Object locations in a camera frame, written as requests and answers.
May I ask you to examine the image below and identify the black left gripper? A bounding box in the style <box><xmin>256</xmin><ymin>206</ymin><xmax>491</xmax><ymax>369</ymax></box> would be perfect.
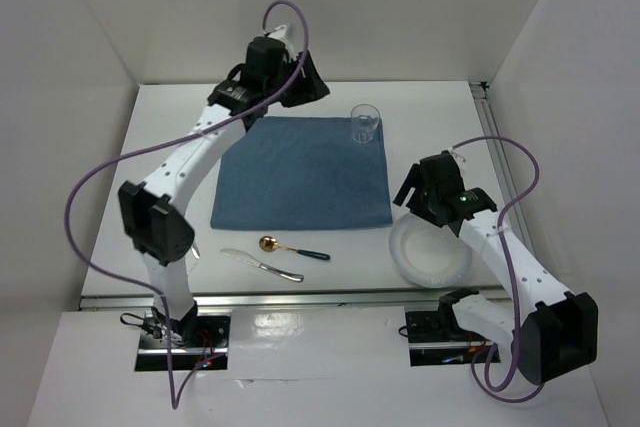
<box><xmin>266</xmin><ymin>51</ymin><xmax>331</xmax><ymax>109</ymax></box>

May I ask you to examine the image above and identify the clear drinking glass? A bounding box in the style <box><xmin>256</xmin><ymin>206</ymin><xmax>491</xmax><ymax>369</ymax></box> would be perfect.
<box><xmin>350</xmin><ymin>104</ymin><xmax>380</xmax><ymax>144</ymax></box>

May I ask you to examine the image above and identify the white plate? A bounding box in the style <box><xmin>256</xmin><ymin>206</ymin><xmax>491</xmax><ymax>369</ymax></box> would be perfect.
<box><xmin>389</xmin><ymin>213</ymin><xmax>472</xmax><ymax>289</ymax></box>

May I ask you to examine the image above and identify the blue cloth napkin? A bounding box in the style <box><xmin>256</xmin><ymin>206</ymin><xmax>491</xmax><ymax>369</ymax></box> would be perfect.
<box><xmin>210</xmin><ymin>117</ymin><xmax>392</xmax><ymax>231</ymax></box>

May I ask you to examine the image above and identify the gold spoon dark handle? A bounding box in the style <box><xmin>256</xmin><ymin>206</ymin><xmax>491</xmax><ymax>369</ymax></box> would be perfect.
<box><xmin>259</xmin><ymin>235</ymin><xmax>331</xmax><ymax>262</ymax></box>

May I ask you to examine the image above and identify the silver butter knife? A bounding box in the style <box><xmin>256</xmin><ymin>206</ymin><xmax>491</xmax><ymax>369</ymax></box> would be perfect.
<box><xmin>220</xmin><ymin>249</ymin><xmax>304</xmax><ymax>283</ymax></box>

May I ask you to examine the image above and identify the silver fork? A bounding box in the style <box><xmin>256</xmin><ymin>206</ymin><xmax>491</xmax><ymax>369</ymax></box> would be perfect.
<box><xmin>191</xmin><ymin>243</ymin><xmax>201</xmax><ymax>260</ymax></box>

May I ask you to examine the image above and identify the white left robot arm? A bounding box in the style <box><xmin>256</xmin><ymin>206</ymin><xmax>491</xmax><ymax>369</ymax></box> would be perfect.
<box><xmin>118</xmin><ymin>24</ymin><xmax>330</xmax><ymax>346</ymax></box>

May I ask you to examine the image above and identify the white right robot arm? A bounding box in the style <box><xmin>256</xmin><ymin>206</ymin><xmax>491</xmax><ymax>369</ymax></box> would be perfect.
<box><xmin>393</xmin><ymin>151</ymin><xmax>599</xmax><ymax>386</ymax></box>

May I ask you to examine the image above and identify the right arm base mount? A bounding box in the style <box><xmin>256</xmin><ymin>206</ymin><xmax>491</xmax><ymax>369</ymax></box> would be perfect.
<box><xmin>397</xmin><ymin>311</ymin><xmax>492</xmax><ymax>367</ymax></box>

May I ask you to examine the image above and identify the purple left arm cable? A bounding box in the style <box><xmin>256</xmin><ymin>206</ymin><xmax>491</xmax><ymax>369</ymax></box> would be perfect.
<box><xmin>64</xmin><ymin>0</ymin><xmax>309</xmax><ymax>411</ymax></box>

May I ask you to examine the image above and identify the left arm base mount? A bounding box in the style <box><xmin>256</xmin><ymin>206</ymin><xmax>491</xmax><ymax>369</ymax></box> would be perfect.
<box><xmin>119</xmin><ymin>313</ymin><xmax>231</xmax><ymax>372</ymax></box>

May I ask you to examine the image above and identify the aluminium front rail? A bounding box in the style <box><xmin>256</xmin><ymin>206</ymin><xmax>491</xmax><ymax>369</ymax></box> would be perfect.
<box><xmin>79</xmin><ymin>287</ymin><xmax>458</xmax><ymax>311</ymax></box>

